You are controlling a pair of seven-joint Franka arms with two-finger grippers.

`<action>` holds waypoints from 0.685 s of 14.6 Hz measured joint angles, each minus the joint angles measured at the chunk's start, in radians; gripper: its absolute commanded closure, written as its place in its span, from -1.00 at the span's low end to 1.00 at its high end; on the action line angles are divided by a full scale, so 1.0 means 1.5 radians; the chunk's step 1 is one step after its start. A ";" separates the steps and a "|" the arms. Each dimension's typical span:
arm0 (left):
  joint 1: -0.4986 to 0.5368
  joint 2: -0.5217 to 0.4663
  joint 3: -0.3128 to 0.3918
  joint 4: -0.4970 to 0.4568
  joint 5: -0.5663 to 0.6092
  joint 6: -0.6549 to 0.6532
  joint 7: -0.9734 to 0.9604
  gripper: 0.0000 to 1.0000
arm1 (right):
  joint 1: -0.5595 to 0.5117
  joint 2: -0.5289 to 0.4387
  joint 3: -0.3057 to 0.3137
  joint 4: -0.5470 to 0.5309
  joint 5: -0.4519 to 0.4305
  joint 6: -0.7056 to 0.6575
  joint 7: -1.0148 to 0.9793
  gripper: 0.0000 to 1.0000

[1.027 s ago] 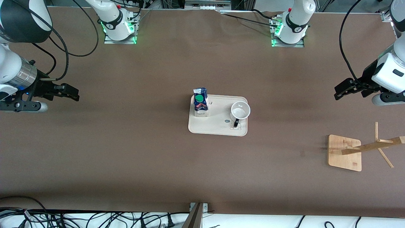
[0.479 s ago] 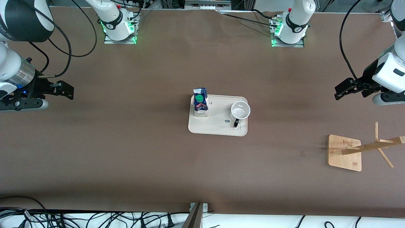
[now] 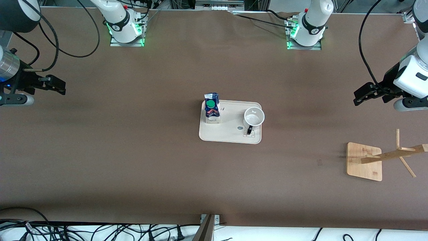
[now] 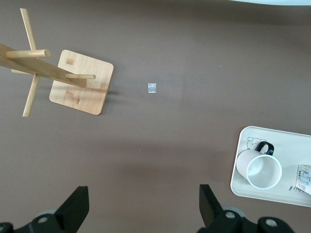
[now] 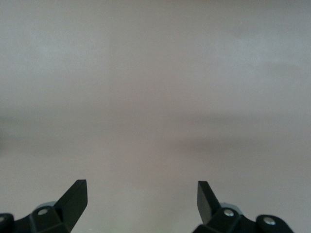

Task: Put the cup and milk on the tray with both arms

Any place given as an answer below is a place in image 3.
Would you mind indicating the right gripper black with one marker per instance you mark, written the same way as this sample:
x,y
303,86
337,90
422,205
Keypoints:
x,y
20,81

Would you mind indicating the cream rabbit print tray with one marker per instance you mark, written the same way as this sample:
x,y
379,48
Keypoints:
x,y
230,132

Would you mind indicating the blue white milk carton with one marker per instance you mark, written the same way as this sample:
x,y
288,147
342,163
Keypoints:
x,y
211,110

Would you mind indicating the grey power strip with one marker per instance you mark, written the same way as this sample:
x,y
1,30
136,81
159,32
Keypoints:
x,y
219,4

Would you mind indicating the wooden mug rack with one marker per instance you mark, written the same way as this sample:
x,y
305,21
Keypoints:
x,y
362,167

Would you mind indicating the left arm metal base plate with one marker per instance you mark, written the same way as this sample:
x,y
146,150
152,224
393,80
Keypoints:
x,y
316,48

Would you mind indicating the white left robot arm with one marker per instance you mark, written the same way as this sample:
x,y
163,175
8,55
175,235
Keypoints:
x,y
312,23

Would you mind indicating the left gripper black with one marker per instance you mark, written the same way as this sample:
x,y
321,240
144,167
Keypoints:
x,y
389,81

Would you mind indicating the aluminium profile with bracket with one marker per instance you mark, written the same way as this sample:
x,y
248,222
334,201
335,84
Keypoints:
x,y
206,231

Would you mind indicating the aluminium frame corner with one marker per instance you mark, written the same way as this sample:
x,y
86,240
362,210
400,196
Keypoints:
x,y
408,17

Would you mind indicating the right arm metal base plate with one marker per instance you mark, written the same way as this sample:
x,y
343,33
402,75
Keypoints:
x,y
115,43

